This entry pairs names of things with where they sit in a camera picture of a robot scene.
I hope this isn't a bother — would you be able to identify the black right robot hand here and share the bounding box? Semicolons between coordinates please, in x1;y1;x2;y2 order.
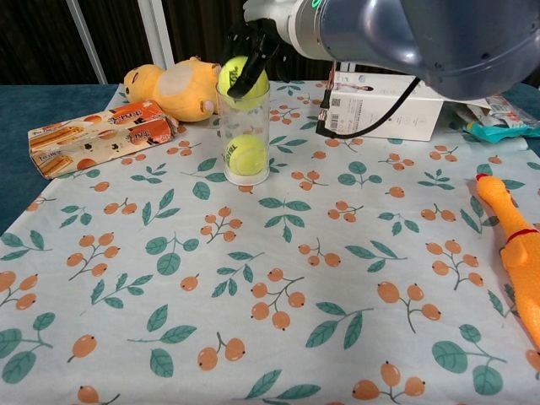
223;0;301;100

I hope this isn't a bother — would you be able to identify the yellow-green tennis ball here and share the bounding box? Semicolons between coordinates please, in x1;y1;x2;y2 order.
223;133;268;177
218;56;270;111

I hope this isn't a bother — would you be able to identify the clear plastic tube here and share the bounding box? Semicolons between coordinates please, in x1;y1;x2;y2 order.
214;78;271;185

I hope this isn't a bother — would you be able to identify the yellow plush toy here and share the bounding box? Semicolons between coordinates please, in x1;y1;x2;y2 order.
122;56;224;123

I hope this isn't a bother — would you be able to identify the white cardboard box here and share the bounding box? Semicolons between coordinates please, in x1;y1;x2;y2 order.
322;70;493;143

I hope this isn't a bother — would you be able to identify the thin white metal pole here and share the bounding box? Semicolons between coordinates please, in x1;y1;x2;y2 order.
65;0;109;84

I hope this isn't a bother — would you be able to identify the orange biscuit carton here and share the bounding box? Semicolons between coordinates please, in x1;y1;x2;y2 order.
27;99;181;181

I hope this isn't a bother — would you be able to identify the teal table cover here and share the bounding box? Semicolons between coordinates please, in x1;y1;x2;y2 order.
0;82;122;237

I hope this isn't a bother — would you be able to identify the floral print tablecloth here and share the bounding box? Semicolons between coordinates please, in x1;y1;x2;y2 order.
0;78;540;405

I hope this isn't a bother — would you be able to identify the teal plastic packet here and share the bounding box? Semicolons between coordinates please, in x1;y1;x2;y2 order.
462;120;529;145

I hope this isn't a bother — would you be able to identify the clear plastic packaging bag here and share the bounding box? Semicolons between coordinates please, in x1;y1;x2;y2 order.
454;94;540;138

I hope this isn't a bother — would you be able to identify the orange rubber chicken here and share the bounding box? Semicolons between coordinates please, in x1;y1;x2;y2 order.
475;171;540;352

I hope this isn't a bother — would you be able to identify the wide white metal post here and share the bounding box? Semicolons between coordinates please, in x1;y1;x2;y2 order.
137;0;176;71

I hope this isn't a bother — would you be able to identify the black cable with plug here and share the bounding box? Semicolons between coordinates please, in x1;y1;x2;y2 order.
315;77;425;139

